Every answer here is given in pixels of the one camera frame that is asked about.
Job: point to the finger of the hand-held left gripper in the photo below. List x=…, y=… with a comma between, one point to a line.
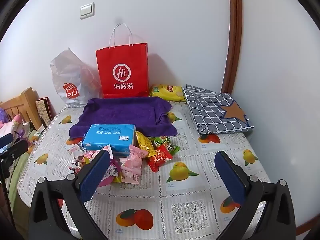
x=15, y=150
x=6, y=140

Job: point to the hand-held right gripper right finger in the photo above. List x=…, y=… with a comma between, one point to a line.
x=231, y=177

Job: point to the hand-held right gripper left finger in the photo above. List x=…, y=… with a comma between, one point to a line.
x=92, y=175

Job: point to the red white cartoon snack packet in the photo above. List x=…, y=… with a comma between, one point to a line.
x=77, y=166

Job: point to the long pink bear snack packet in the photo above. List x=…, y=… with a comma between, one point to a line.
x=91, y=155

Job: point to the light pink snack packet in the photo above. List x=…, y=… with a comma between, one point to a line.
x=131, y=176
x=136, y=157

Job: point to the yellow snack packet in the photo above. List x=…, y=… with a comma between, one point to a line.
x=145, y=143

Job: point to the green snack packet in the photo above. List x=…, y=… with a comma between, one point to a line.
x=166, y=145

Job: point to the magenta snack packet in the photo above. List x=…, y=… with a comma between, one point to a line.
x=111, y=173

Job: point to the pink purple plush toy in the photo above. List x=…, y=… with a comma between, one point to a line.
x=15, y=122

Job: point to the blue tissue pack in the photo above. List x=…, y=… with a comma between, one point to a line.
x=110, y=136

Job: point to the wooden headboard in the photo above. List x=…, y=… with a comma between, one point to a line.
x=27, y=100

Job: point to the fruit print tablecloth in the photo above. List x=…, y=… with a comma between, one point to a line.
x=175, y=195

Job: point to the purple towel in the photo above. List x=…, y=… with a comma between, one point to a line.
x=120, y=112

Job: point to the grey checked cloth with star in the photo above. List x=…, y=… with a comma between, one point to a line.
x=212, y=110

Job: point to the white plastic bag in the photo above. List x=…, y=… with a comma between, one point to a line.
x=67, y=75

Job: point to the yellow chips bag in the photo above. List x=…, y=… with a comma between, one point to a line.
x=166, y=91

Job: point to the red paper bag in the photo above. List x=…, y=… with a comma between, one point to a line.
x=122, y=62

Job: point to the brown wooden door frame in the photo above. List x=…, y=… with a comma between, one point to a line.
x=235, y=30

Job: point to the white light switch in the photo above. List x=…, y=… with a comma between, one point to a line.
x=87, y=10

